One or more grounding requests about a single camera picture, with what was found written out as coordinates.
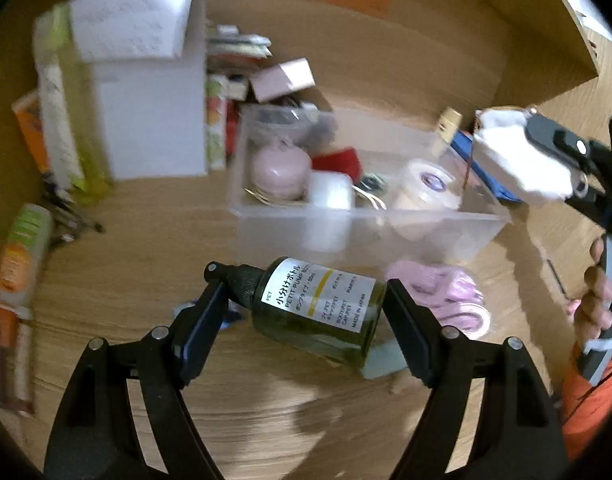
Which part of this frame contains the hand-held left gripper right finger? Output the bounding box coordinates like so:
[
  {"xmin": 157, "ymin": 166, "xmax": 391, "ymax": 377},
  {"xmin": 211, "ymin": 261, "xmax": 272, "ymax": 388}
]
[{"xmin": 385, "ymin": 279, "xmax": 572, "ymax": 480}]

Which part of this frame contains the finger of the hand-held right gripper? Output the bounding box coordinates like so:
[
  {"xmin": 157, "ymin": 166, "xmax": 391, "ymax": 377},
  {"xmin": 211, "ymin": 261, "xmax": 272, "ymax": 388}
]
[
  {"xmin": 525, "ymin": 112, "xmax": 612, "ymax": 181},
  {"xmin": 563, "ymin": 170, "xmax": 612, "ymax": 235}
]

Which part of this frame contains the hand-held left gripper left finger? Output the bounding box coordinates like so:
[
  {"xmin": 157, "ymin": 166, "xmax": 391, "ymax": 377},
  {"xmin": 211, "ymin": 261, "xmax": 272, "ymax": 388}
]
[{"xmin": 43, "ymin": 279, "xmax": 232, "ymax": 480}]

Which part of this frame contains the white cloth pouch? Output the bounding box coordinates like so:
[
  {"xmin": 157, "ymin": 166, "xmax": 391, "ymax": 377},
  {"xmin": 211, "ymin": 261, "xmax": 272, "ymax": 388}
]
[{"xmin": 472, "ymin": 107, "xmax": 577, "ymax": 206}]

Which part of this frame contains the dark green pump bottle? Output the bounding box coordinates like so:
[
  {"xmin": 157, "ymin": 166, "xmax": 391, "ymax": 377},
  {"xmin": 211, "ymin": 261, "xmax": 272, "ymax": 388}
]
[{"xmin": 205, "ymin": 256, "xmax": 387, "ymax": 367}]

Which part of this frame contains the clear plastic storage box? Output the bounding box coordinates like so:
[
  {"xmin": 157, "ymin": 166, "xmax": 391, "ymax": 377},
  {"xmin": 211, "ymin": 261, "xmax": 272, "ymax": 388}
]
[{"xmin": 226, "ymin": 105, "xmax": 512, "ymax": 271}]

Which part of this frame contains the cream tape roll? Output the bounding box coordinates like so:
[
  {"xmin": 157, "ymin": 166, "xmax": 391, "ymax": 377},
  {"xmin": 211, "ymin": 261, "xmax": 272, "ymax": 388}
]
[{"xmin": 391, "ymin": 157, "xmax": 463, "ymax": 213}]

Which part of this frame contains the red pouch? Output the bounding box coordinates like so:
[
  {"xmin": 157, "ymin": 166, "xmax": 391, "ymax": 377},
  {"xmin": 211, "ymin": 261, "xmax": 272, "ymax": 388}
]
[{"xmin": 311, "ymin": 146, "xmax": 362, "ymax": 182}]

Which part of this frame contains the pink round case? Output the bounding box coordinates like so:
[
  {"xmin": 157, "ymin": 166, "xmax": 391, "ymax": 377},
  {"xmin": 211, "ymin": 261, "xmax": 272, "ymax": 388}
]
[{"xmin": 250, "ymin": 137, "xmax": 313, "ymax": 201}]

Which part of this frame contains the person's right forearm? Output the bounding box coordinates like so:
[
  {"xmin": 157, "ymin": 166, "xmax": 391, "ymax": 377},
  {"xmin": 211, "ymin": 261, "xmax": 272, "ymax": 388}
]
[{"xmin": 561, "ymin": 345, "xmax": 612, "ymax": 461}]

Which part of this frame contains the wooden desktop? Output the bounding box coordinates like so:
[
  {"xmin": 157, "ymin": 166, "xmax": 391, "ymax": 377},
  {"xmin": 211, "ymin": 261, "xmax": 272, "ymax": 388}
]
[{"xmin": 21, "ymin": 80, "xmax": 607, "ymax": 480}]

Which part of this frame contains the person's right hand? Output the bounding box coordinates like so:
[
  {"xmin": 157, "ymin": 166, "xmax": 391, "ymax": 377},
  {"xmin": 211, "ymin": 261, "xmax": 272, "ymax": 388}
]
[{"xmin": 566, "ymin": 237, "xmax": 612, "ymax": 346}]

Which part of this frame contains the pink knitted cloth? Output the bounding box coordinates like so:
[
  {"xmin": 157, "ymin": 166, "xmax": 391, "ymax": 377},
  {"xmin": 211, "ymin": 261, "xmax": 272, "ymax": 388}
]
[{"xmin": 386, "ymin": 259, "xmax": 492, "ymax": 337}]

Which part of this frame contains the blue patterned pencil pouch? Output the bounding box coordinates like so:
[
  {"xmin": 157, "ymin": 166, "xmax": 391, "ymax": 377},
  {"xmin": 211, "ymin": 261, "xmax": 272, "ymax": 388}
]
[{"xmin": 448, "ymin": 130, "xmax": 524, "ymax": 204}]

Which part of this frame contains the cream rectangular bar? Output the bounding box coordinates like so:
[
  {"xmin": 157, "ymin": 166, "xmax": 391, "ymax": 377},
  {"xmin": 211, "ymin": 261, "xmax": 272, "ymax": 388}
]
[{"xmin": 428, "ymin": 106, "xmax": 464, "ymax": 158}]

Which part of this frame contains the white cylindrical jar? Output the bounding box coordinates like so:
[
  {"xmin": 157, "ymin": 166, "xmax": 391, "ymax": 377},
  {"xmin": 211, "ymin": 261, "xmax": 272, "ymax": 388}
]
[{"xmin": 306, "ymin": 170, "xmax": 356, "ymax": 253}]

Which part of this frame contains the bundle of black pens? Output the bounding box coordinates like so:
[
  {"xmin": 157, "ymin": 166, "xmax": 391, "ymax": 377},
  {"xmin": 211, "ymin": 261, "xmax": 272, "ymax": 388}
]
[{"xmin": 41, "ymin": 175, "xmax": 106, "ymax": 248}]

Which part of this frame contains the green orange long packet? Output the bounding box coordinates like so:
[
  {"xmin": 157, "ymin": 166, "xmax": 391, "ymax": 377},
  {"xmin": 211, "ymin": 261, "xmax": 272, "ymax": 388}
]
[{"xmin": 0, "ymin": 203, "xmax": 54, "ymax": 417}]

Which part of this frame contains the red white carton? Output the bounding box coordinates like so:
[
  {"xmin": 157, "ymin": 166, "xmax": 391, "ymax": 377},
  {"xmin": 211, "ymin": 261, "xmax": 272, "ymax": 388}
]
[{"xmin": 206, "ymin": 74, "xmax": 249, "ymax": 171}]

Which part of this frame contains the white cardboard box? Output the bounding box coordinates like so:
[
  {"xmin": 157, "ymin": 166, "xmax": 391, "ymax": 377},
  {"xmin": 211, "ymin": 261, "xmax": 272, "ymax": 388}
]
[{"xmin": 68, "ymin": 0, "xmax": 208, "ymax": 181}]

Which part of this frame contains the green white book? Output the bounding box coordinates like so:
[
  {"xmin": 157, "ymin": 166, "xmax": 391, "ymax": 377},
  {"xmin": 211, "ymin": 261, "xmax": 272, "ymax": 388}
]
[{"xmin": 33, "ymin": 2, "xmax": 112, "ymax": 196}]

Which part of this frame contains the orange book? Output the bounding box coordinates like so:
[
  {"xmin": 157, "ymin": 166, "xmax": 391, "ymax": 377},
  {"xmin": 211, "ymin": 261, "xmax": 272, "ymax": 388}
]
[{"xmin": 12, "ymin": 91, "xmax": 52, "ymax": 173}]

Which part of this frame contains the small pink white box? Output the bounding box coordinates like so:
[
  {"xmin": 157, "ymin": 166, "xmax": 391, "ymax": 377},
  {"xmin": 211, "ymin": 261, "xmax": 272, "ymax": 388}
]
[{"xmin": 250, "ymin": 57, "xmax": 316, "ymax": 103}]

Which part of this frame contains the stack of flat packets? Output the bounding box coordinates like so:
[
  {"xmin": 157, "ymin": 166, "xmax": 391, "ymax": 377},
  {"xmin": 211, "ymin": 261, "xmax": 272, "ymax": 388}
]
[{"xmin": 206, "ymin": 24, "xmax": 274, "ymax": 74}]

